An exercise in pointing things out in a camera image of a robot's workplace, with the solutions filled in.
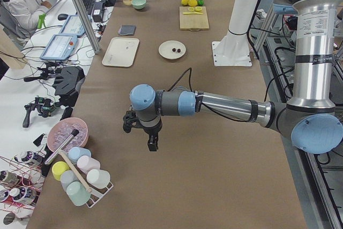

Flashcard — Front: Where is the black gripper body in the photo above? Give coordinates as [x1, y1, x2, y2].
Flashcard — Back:
[123, 107, 162, 136]

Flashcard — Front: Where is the round cream plate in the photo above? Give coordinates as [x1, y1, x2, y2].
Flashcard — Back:
[158, 40, 186, 60]

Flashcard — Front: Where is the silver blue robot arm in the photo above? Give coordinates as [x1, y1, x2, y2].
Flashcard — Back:
[123, 0, 342, 154]

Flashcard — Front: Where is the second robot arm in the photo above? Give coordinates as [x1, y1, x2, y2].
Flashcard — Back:
[272, 2, 298, 15]

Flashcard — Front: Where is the cream rabbit tray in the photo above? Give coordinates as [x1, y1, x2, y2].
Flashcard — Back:
[102, 37, 139, 68]

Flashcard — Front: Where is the pink cup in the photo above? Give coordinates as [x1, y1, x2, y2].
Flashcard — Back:
[77, 155, 101, 174]

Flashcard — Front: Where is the white cup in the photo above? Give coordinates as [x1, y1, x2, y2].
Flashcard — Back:
[86, 169, 110, 189]

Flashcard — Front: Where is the light blue cup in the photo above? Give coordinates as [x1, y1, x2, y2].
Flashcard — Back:
[68, 147, 92, 164]

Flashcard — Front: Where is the pink bowl with ice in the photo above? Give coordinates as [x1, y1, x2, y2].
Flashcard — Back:
[47, 117, 88, 152]

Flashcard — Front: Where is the black stand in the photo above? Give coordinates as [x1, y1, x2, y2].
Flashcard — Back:
[53, 66, 85, 120]

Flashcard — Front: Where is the white cup rack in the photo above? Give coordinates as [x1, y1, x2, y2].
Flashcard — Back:
[58, 150, 114, 209]

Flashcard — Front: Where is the grey cup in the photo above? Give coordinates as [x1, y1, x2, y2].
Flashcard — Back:
[60, 170, 79, 192]

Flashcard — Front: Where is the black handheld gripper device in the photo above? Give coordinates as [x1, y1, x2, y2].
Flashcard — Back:
[23, 97, 61, 128]

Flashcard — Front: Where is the yellow cup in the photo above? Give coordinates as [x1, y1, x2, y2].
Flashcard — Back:
[52, 161, 70, 181]

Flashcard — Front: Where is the mint green cup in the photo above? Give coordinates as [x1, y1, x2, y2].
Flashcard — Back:
[66, 181, 91, 206]

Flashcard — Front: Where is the grey folded cloth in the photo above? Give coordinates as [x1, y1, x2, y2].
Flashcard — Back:
[118, 25, 136, 36]

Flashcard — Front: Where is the teach pendant near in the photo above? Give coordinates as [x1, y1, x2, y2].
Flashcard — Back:
[40, 34, 78, 61]

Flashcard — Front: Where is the teach pendant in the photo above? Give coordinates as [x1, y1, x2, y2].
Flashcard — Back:
[40, 34, 78, 61]
[59, 14, 85, 38]

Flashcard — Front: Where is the teach pendant far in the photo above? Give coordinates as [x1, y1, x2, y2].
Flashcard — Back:
[59, 14, 85, 38]

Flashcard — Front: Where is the bamboo cutting board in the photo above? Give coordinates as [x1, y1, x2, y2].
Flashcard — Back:
[179, 6, 210, 31]

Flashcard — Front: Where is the mint green bowl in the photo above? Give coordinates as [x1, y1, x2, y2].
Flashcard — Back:
[131, 0, 146, 10]

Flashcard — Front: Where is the yellow plastic knife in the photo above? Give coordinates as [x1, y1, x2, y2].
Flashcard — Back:
[182, 12, 203, 15]

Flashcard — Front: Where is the computer mouse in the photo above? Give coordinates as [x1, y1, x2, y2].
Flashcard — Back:
[57, 13, 69, 21]

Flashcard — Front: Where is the upper lemon slice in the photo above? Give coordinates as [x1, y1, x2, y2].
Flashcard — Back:
[195, 6, 203, 12]

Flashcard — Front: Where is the oval yellow lemon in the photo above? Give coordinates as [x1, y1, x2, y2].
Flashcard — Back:
[181, 0, 189, 6]

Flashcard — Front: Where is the round yellow lemon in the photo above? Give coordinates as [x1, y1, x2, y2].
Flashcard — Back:
[188, 0, 198, 7]

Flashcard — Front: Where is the person in white hoodie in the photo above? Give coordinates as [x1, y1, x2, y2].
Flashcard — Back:
[4, 0, 52, 39]

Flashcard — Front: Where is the metal ice scoop handle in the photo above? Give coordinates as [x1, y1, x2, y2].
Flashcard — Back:
[44, 129, 79, 166]

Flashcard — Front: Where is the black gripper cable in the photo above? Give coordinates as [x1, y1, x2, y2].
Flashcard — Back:
[167, 67, 193, 92]

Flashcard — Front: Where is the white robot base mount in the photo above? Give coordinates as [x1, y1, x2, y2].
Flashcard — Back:
[212, 0, 258, 67]

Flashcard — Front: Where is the aluminium frame post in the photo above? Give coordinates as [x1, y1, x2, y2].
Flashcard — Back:
[72, 0, 101, 54]

